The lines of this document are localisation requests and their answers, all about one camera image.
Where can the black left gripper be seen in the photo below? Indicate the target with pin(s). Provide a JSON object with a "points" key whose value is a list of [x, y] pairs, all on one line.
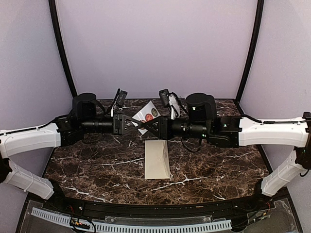
{"points": [[119, 121]]}

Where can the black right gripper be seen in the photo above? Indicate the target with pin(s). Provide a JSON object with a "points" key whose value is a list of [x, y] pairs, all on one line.
{"points": [[163, 129]]}

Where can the white sticker sheet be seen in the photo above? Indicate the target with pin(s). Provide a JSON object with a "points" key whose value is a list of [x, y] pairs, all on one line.
{"points": [[147, 113]]}

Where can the cream paper envelope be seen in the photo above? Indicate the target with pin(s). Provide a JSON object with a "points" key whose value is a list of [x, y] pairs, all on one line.
{"points": [[156, 165]]}

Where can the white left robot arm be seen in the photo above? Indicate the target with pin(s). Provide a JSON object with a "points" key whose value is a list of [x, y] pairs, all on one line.
{"points": [[86, 116]]}

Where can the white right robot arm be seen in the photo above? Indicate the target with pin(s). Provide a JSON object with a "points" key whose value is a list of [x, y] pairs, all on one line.
{"points": [[240, 131]]}

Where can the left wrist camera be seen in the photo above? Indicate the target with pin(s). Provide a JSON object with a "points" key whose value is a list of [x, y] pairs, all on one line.
{"points": [[118, 101]]}

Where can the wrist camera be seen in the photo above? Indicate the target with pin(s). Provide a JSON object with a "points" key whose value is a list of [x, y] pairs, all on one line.
{"points": [[170, 101], [118, 101]]}

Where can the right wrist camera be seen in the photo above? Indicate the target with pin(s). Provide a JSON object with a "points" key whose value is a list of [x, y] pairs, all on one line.
{"points": [[170, 101]]}

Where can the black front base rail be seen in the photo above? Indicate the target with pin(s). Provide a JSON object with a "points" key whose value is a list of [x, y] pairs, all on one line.
{"points": [[239, 207]]}

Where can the white slotted cable duct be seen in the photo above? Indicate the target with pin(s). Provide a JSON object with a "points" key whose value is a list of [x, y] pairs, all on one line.
{"points": [[134, 225]]}

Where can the black left corner post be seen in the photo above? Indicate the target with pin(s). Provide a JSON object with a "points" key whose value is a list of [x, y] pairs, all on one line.
{"points": [[61, 48]]}

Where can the black corner post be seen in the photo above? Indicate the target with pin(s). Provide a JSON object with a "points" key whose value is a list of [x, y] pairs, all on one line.
{"points": [[61, 48], [251, 50]]}

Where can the black right corner post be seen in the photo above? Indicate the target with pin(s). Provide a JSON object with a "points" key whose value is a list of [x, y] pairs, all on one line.
{"points": [[251, 50]]}

